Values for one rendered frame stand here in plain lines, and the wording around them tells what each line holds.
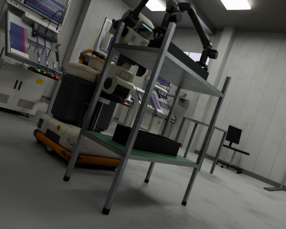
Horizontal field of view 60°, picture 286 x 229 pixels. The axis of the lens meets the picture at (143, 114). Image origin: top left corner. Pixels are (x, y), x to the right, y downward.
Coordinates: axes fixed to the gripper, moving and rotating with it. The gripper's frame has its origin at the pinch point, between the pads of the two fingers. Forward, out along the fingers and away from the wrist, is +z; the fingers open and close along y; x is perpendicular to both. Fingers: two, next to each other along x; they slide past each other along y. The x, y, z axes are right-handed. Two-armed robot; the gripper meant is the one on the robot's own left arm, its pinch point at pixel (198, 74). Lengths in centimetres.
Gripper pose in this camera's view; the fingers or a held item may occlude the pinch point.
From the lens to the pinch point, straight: 211.1
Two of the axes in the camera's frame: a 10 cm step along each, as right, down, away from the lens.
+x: -7.1, -2.4, 6.6
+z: -3.2, 9.5, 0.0
